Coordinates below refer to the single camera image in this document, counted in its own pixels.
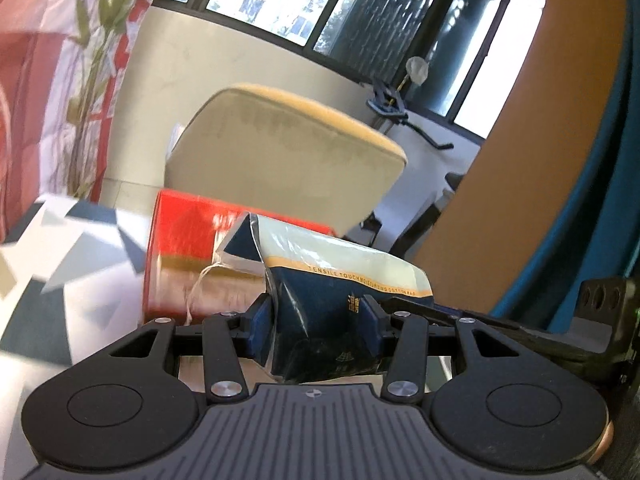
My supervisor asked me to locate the red printed backdrop cloth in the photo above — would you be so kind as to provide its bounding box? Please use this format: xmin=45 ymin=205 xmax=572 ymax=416
xmin=0 ymin=0 xmax=169 ymax=242

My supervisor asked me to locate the red cardboard box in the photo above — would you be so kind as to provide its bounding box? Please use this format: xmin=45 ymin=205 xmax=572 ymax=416
xmin=142 ymin=189 xmax=339 ymax=324

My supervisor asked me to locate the brown wooden panel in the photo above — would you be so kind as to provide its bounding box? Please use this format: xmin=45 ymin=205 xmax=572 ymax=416
xmin=414 ymin=0 xmax=632 ymax=313

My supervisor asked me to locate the beige upholstered chair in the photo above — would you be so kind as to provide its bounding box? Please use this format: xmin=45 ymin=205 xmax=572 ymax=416
xmin=164 ymin=82 xmax=409 ymax=242

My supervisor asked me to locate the white string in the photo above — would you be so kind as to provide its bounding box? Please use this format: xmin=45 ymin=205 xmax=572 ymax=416
xmin=184 ymin=255 xmax=238 ymax=324

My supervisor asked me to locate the white plastic cover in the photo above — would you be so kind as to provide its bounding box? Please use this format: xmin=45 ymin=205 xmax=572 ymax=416
xmin=406 ymin=56 xmax=431 ymax=85

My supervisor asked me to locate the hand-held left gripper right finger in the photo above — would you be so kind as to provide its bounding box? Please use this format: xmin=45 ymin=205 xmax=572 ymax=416
xmin=360 ymin=294 xmax=532 ymax=403

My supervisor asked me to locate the teal curtain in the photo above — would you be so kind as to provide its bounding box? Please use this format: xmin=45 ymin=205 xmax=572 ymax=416
xmin=492 ymin=10 xmax=640 ymax=335

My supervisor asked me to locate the black exercise bike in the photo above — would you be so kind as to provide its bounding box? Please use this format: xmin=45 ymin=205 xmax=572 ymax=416
xmin=363 ymin=72 xmax=482 ymax=262

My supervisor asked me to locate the blue cotton pad packet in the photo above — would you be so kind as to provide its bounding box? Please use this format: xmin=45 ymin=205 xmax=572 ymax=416
xmin=214 ymin=212 xmax=434 ymax=387

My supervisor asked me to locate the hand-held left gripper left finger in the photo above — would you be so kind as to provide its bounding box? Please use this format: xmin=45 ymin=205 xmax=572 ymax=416
xmin=102 ymin=294 xmax=275 ymax=402

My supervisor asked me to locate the geometric patterned tablecloth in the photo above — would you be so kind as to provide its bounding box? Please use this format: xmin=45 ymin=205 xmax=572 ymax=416
xmin=0 ymin=194 xmax=157 ymax=480

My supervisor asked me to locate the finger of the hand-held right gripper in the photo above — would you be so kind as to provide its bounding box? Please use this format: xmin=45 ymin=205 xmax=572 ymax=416
xmin=387 ymin=296 xmax=617 ymax=367

